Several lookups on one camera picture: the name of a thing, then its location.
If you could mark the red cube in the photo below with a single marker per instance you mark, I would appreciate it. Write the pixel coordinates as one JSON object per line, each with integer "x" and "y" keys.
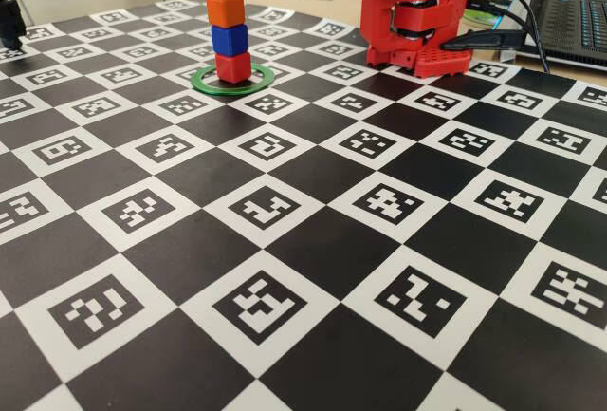
{"x": 232, "y": 68}

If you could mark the blue cube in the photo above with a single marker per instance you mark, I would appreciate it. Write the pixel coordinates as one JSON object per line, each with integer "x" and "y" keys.
{"x": 229, "y": 41}

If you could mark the orange cube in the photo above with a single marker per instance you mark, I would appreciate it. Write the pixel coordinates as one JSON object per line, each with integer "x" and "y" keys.
{"x": 225, "y": 10}

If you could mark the red robot arm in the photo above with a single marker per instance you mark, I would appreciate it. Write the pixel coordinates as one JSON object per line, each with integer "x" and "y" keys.
{"x": 379, "y": 17}

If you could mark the checkerboard marker mat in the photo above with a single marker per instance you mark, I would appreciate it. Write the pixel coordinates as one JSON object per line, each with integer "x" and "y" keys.
{"x": 303, "y": 240}

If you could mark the green disc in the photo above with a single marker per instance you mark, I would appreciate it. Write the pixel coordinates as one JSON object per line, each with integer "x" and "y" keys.
{"x": 476, "y": 16}

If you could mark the dark laptop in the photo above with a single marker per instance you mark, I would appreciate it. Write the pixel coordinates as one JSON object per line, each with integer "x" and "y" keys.
{"x": 569, "y": 17}

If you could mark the black camera stand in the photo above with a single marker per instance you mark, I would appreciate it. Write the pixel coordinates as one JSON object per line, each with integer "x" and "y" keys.
{"x": 9, "y": 17}

